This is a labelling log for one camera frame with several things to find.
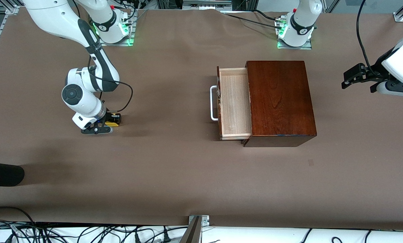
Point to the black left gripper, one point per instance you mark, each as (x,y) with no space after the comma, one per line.
(376,68)

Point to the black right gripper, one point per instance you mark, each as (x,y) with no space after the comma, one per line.
(107,116)

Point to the yellow cube block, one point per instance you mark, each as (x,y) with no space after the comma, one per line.
(112,124)

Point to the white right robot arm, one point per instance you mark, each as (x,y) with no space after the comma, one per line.
(83,101)

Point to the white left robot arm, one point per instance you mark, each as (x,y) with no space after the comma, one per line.
(302,20)

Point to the dark wooden drawer cabinet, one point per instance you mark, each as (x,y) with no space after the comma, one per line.
(282,101)

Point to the black cylinder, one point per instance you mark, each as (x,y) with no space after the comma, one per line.
(4,173)

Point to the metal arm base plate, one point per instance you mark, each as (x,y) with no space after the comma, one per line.
(291,47)
(115,44)

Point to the small aluminium bracket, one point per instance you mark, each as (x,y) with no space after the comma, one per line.
(205,220)

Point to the dark camera mount beam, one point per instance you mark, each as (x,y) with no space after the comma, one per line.
(192,234)

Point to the aluminium frame with sockets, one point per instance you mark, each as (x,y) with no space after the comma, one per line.
(205,4)

